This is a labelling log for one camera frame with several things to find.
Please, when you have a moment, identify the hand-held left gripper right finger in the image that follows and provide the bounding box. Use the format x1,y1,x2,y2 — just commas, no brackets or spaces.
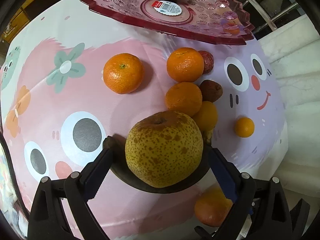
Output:
210,148,294,240

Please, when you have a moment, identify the brown-spotted yellow pear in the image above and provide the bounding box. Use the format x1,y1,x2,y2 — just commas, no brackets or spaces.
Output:
124,111,204,188

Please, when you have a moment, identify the orange with green stem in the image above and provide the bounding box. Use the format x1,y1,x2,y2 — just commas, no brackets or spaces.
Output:
103,53,145,95

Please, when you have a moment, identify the cartoon printed pink tablecloth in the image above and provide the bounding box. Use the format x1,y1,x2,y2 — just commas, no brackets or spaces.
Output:
0,0,288,240

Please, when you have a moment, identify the large orange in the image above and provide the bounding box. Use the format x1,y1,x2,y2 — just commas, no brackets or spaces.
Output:
165,82,203,117
166,47,205,83

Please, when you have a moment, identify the brown wrinkled round fruit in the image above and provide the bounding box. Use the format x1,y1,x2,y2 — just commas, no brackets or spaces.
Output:
199,79,223,103

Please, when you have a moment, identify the yellow wooden cabinet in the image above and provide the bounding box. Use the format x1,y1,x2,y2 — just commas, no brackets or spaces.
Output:
2,0,37,43

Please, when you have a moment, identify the small yellowish orange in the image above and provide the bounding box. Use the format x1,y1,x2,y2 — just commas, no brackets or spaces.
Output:
193,101,218,132

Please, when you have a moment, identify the dark red round fruit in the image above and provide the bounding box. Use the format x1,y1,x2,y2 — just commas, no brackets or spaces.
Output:
198,50,215,75

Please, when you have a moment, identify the pink plastic tray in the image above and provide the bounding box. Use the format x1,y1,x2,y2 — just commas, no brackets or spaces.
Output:
80,0,255,46

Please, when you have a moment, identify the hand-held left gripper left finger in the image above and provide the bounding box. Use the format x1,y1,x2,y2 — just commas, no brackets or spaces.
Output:
27,150,114,240

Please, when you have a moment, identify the red yellow apple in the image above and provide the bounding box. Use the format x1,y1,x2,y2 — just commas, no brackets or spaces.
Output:
194,187,234,227

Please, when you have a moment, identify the tiny round orange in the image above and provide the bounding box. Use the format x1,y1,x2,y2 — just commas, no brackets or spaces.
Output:
234,117,255,138

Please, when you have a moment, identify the metal railing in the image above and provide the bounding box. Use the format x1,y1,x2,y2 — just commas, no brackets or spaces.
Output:
225,0,309,32

